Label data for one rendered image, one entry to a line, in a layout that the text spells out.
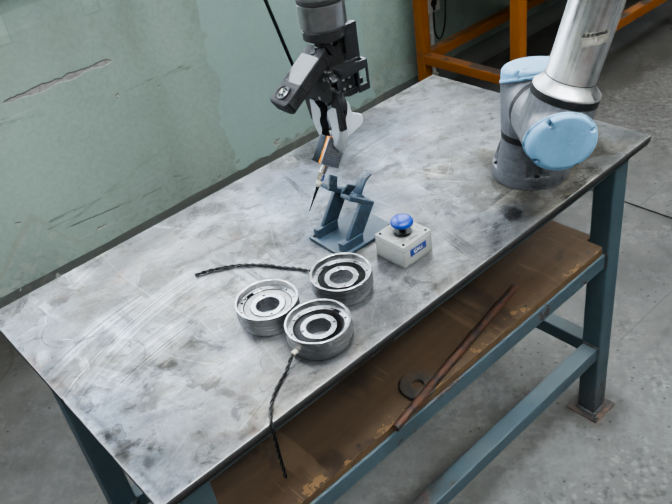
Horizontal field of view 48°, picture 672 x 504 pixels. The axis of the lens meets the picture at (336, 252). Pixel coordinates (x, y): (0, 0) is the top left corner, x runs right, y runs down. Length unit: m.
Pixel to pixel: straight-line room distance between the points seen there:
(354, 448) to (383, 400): 0.12
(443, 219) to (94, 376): 0.67
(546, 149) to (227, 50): 1.87
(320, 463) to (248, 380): 0.26
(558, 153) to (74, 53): 1.78
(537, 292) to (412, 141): 0.42
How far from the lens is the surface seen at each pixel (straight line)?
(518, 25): 3.16
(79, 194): 2.83
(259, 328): 1.22
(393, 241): 1.32
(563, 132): 1.31
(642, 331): 2.42
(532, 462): 2.05
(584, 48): 1.29
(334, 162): 1.31
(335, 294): 1.24
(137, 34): 2.79
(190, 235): 1.53
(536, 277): 1.70
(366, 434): 1.40
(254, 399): 1.15
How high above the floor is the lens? 1.61
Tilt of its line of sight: 36 degrees down
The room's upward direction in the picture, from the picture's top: 10 degrees counter-clockwise
